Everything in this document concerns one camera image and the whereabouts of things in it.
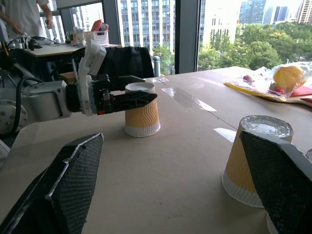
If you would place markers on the clear plastic container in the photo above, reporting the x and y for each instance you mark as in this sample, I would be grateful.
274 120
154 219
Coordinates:
79 36

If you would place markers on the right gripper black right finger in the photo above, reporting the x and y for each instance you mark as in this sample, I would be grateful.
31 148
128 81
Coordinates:
285 185

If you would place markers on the short clear tape strip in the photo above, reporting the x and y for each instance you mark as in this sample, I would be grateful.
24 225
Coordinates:
159 79

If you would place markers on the white plastic mesh basket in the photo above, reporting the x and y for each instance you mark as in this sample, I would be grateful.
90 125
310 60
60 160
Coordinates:
100 37

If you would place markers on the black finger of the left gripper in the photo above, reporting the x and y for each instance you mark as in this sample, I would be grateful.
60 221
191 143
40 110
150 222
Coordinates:
131 101
119 83

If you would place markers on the light wooden side table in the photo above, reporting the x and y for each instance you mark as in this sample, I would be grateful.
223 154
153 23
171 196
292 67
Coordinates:
56 50

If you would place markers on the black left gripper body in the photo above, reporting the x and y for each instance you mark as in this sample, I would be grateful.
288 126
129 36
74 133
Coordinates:
100 97

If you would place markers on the red flat board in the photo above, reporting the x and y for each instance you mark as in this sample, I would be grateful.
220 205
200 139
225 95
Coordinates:
303 92

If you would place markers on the long clear tape strip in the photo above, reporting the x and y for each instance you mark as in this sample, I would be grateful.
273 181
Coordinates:
185 98

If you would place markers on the clear plastic bag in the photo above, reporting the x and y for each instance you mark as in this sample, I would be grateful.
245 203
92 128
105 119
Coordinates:
258 83

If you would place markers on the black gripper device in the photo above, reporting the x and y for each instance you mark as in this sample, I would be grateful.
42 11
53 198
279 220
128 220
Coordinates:
31 44

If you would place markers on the red snack bag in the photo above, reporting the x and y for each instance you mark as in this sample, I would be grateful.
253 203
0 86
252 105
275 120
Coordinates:
97 25

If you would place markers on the person in white shirt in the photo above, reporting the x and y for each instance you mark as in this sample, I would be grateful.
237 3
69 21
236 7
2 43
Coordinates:
24 14

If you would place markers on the white tape strip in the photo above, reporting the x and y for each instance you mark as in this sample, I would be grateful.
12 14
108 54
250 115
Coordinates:
226 134

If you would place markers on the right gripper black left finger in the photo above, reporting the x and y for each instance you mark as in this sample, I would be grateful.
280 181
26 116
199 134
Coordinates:
70 175

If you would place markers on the yellow round fruit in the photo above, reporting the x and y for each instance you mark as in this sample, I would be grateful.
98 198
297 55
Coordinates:
287 76

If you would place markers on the black fabric chair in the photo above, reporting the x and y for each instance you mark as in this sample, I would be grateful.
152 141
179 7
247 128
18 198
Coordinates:
126 61

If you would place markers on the grey metal post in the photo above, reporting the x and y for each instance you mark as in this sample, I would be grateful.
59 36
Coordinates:
157 65

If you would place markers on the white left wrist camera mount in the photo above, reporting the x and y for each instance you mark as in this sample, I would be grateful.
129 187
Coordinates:
93 57

